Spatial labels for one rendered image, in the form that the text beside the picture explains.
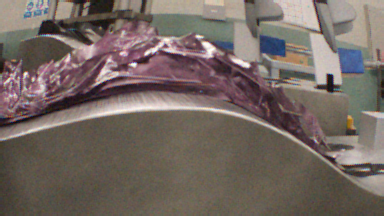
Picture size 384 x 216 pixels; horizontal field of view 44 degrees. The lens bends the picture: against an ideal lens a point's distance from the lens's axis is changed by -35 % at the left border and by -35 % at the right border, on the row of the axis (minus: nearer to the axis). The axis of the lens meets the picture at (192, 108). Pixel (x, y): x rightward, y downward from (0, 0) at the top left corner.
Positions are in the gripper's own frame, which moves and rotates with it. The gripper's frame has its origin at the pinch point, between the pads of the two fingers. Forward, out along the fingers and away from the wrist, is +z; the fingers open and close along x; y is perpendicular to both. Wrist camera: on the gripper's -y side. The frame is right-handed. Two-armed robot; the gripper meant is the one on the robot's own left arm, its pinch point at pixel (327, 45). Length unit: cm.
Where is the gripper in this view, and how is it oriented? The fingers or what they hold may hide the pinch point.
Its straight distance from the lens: 62.6
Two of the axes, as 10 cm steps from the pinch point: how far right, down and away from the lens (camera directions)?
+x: 1.8, 0.7, 9.8
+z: 0.5, 10.0, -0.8
